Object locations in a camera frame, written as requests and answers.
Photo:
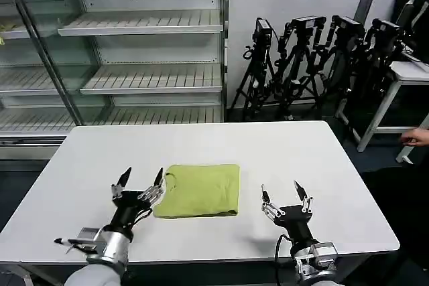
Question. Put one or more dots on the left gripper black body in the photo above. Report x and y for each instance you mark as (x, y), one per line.
(129, 205)

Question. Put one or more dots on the empty grey display shelf cabinet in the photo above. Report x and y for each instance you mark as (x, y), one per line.
(140, 75)

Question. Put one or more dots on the white side desk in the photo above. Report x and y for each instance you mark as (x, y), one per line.
(407, 73)

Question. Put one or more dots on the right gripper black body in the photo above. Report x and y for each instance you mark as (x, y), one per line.
(295, 220)

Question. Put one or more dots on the yellow-green shirt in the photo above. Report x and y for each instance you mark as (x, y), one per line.
(201, 190)

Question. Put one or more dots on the black monitor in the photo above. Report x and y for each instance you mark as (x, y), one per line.
(410, 14)

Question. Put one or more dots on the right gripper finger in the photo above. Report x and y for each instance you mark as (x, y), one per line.
(269, 205)
(303, 195)

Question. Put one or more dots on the black tripod with camera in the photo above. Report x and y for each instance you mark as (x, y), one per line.
(259, 65)
(298, 61)
(378, 55)
(345, 41)

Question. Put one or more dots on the person's hand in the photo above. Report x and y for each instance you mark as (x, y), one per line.
(417, 138)

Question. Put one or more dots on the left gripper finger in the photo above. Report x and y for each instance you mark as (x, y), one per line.
(121, 182)
(155, 189)

